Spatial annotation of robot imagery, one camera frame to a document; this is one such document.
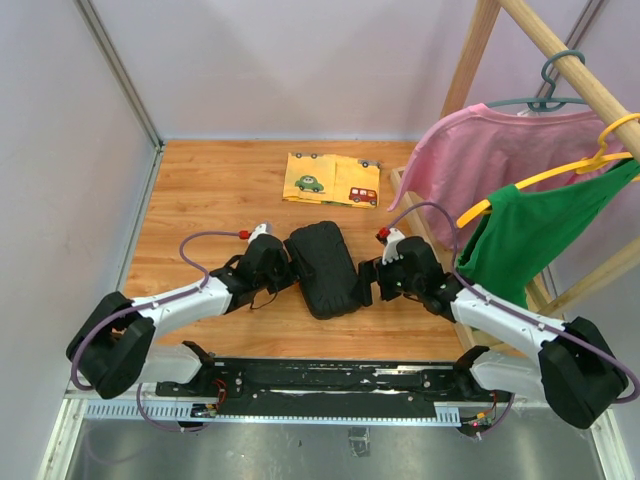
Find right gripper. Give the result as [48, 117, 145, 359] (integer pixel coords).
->
[349, 252, 422, 307]

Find black plastic tool case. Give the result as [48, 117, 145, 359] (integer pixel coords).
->
[284, 221, 361, 320]

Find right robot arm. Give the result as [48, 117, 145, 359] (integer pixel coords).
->
[354, 229, 639, 429]

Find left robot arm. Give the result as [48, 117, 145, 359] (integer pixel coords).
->
[66, 232, 291, 399]

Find yellow car print cloth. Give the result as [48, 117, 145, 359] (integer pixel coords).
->
[282, 152, 381, 209]

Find pink t-shirt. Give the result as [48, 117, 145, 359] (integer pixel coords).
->
[387, 102, 631, 251]

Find green tank top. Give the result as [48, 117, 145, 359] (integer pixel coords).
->
[457, 159, 639, 308]

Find teal clothes hanger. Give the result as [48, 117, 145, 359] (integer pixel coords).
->
[486, 49, 586, 113]

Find yellow clothes hanger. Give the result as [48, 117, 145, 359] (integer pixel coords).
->
[456, 113, 639, 228]

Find wooden clothes rack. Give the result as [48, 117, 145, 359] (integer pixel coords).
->
[400, 1, 639, 363]

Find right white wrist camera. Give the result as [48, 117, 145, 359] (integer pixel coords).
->
[376, 227, 405, 265]

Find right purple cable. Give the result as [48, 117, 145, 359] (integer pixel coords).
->
[375, 202, 640, 441]

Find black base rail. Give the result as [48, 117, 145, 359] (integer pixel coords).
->
[64, 355, 614, 429]

